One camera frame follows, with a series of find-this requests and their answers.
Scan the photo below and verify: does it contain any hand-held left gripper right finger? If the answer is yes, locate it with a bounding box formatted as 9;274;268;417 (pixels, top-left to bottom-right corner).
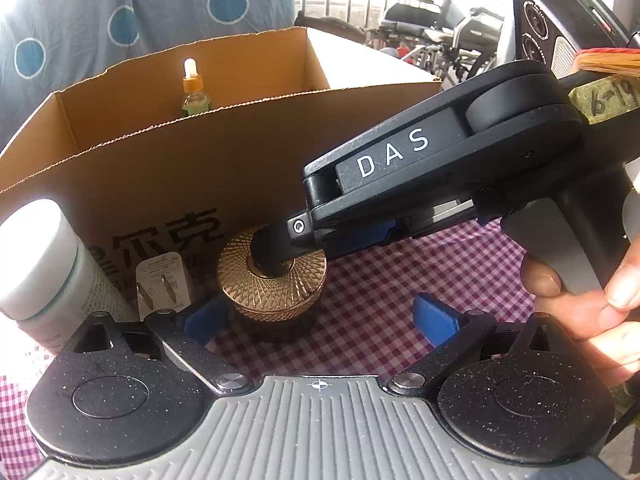
387;292;569;402

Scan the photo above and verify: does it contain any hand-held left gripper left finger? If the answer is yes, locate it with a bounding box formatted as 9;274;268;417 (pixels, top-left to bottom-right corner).
72;296;253;396

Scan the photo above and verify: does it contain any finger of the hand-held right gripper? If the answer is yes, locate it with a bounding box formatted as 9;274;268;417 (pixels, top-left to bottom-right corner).
249;210;399;268

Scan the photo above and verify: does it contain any copper textured jar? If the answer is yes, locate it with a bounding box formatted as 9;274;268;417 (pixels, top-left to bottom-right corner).
216;226;329;328

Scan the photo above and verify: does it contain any brown cardboard box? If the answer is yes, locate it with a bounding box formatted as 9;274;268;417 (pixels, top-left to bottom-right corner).
0;26;443;321

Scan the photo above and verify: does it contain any orange capped dropper bottle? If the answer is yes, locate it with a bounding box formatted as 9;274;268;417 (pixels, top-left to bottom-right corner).
180;58;211;113

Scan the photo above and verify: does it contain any person's right hand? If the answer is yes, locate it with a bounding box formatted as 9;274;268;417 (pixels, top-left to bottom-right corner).
520;232;640;387

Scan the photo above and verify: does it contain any white plug adapter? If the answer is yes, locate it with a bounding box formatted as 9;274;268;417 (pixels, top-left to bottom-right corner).
136;251;193;321

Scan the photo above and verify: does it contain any pink checked tablecloth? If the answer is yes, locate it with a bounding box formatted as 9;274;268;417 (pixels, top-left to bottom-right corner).
0;220;551;461

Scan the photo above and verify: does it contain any black wheelchair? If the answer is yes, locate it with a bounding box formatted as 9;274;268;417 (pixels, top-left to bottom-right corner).
422;7;506;83
377;0;456;61

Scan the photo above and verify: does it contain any white plastic jar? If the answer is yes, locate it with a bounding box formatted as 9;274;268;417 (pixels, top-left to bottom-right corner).
0;199;128;356

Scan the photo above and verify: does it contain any blue printed blanket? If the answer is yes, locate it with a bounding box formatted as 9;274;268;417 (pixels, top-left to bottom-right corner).
0;0;296;153

